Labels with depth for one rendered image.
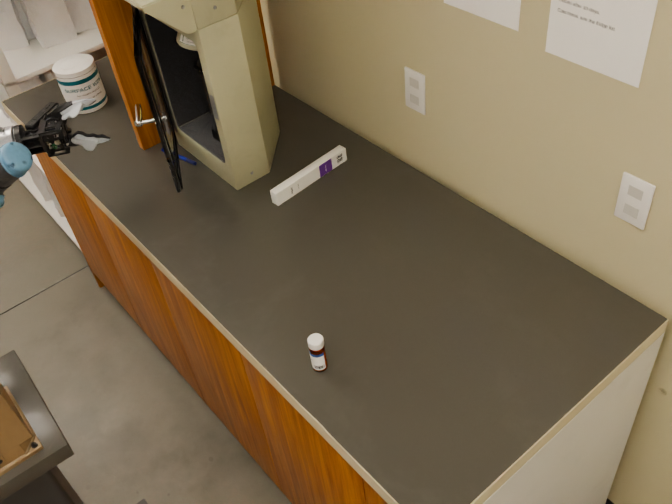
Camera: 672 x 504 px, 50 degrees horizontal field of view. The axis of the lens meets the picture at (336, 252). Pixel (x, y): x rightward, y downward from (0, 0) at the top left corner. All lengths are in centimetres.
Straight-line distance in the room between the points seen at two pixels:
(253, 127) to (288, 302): 52
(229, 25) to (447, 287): 79
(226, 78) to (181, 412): 134
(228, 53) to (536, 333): 96
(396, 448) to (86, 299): 207
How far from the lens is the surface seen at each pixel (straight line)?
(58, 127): 187
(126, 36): 208
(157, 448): 265
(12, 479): 157
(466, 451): 140
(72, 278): 335
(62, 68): 247
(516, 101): 165
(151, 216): 197
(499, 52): 163
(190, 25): 172
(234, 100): 185
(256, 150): 196
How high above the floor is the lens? 214
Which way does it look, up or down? 44 degrees down
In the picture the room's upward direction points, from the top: 8 degrees counter-clockwise
